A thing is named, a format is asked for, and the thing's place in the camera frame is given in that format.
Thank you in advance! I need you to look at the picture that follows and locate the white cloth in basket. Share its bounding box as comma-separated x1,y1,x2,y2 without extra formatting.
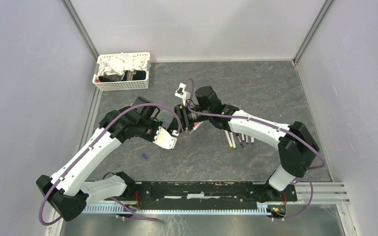
96,52,150,76

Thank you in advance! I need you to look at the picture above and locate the yellow capped white marker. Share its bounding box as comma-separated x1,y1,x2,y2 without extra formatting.
229,132,237,149

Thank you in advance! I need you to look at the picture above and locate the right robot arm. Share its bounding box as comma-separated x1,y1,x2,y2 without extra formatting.
168,83,322,201

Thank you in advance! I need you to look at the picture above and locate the white plastic basket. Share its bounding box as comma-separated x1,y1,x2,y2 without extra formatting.
92,52,151,91

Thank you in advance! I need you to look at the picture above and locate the purple cable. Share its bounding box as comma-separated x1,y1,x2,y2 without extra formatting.
38,103,183,226
184,78,327,221

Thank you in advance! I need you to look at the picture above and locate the white slotted cable duct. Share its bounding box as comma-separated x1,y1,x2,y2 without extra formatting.
65,203,275,216

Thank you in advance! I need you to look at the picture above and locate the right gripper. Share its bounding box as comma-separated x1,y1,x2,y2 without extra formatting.
165,104,212,134

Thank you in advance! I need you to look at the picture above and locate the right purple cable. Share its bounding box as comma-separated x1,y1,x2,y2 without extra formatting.
184,78,327,221

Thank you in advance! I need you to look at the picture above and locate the aluminium frame rail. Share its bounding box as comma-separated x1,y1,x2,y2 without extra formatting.
61,0,99,60

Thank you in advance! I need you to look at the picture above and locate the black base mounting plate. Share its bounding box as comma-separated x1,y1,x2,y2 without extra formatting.
117,181,298,210

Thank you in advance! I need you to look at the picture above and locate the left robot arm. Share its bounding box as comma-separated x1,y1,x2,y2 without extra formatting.
36,97,184,226

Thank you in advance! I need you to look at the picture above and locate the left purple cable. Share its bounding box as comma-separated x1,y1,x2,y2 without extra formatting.
38,103,183,226

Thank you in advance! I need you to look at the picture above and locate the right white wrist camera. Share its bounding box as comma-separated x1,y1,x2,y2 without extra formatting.
175,83,191,106

